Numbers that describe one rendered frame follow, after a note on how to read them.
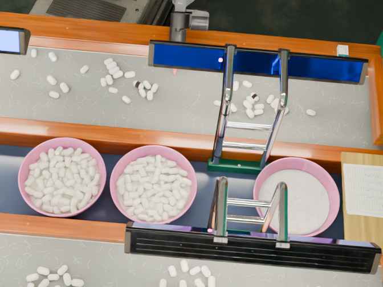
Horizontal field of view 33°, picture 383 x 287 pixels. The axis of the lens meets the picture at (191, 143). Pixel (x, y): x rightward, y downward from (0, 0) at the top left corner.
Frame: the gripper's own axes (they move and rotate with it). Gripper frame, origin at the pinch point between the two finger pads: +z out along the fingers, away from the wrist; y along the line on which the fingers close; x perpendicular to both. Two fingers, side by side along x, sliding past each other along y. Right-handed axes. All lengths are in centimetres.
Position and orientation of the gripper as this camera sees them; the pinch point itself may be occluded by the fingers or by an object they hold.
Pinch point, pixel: (174, 72)
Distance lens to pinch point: 222.4
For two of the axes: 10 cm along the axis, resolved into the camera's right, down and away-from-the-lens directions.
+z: -0.9, 9.8, 1.9
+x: 0.1, -1.9, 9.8
